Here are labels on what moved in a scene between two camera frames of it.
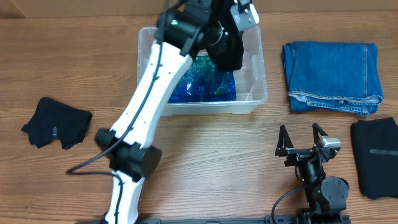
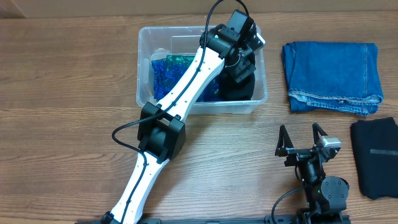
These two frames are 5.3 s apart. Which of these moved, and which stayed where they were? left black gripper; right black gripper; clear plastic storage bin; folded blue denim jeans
Moved: left black gripper
Stayed: folded blue denim jeans; right black gripper; clear plastic storage bin
